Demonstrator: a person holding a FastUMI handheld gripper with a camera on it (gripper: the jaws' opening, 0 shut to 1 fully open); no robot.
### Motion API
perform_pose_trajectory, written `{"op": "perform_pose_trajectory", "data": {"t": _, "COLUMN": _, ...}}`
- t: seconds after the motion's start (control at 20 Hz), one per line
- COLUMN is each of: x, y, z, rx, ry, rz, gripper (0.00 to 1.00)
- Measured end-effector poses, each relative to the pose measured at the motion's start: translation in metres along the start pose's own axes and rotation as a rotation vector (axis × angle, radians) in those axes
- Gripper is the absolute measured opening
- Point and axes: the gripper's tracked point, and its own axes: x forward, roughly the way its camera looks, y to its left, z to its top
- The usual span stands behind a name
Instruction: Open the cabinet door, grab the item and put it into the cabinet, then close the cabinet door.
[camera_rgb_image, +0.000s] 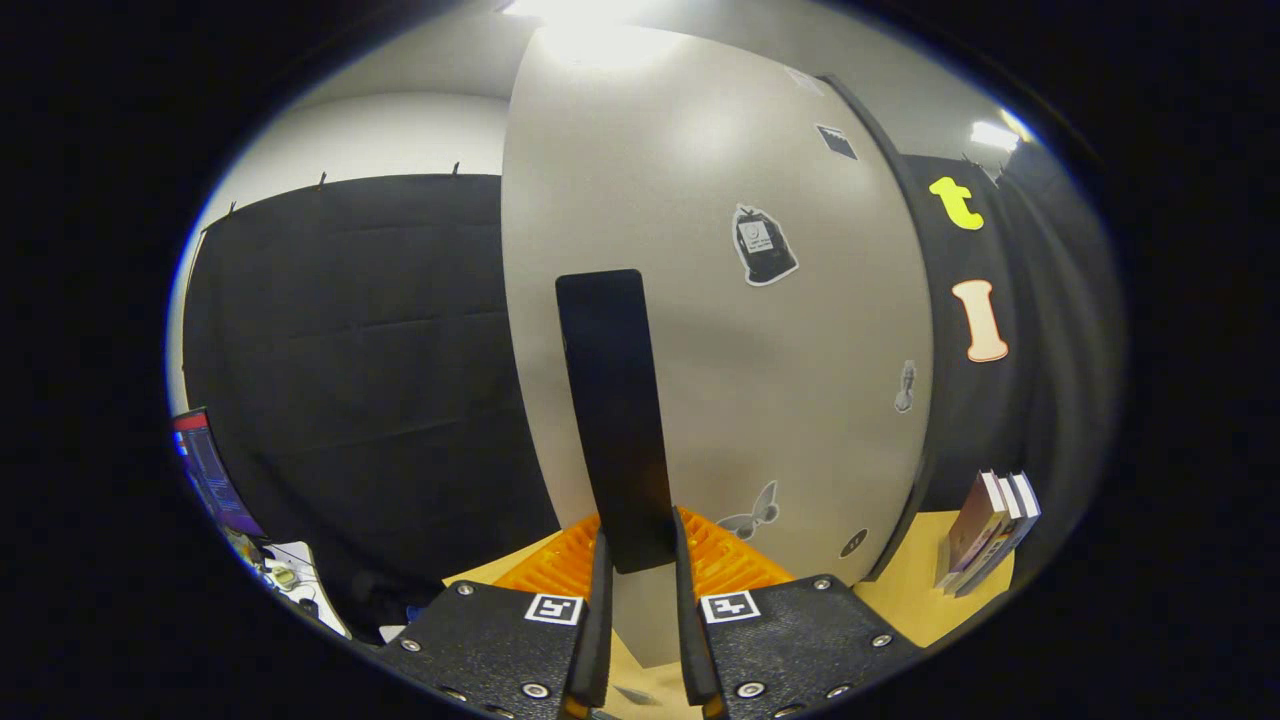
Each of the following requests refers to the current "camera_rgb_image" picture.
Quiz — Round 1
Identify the tan cover book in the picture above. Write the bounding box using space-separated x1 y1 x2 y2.
950 473 1029 596

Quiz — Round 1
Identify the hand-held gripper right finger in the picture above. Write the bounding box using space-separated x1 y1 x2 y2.
672 505 926 720

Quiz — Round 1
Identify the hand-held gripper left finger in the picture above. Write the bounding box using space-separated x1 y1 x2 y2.
375 510 613 720

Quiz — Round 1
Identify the white flat object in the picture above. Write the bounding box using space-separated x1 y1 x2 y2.
240 535 353 641

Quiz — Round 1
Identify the black backdrop cloth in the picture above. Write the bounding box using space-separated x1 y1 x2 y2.
180 150 1121 641

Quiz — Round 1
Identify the beige cabinet door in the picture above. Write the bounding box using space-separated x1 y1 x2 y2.
500 25 936 666

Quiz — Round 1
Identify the black door handle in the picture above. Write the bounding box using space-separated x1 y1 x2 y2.
555 268 678 576

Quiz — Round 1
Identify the dark grey cabinet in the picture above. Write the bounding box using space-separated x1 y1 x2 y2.
815 72 946 583

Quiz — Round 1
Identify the dark blue cover book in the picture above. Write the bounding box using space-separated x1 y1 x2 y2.
960 472 1042 599

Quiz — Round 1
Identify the computer monitor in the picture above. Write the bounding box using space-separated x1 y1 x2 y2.
170 407 266 541

